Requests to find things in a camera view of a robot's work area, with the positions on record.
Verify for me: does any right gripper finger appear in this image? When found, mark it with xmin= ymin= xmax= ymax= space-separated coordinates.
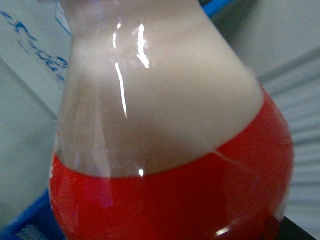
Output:
xmin=276 ymin=217 xmax=316 ymax=240

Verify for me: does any red label drink bottle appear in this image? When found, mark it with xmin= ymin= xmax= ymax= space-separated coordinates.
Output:
xmin=49 ymin=0 xmax=294 ymax=240

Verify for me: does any blue plastic shopping basket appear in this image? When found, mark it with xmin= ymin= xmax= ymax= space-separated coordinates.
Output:
xmin=0 ymin=190 xmax=66 ymax=240

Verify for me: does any white chest freezer blue rim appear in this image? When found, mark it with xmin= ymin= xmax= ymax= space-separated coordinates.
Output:
xmin=0 ymin=0 xmax=75 ymax=118

